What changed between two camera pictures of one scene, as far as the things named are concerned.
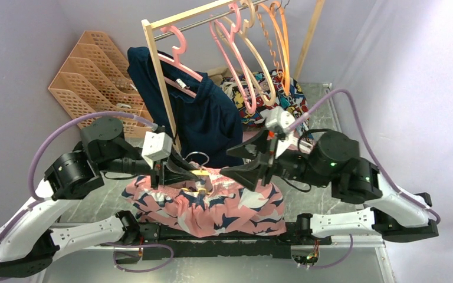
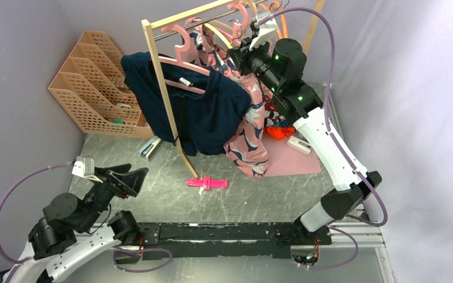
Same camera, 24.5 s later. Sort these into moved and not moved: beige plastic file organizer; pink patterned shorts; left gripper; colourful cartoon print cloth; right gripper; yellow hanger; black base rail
Moved: pink patterned shorts; yellow hanger; right gripper; colourful cartoon print cloth; left gripper
Not moved: beige plastic file organizer; black base rail
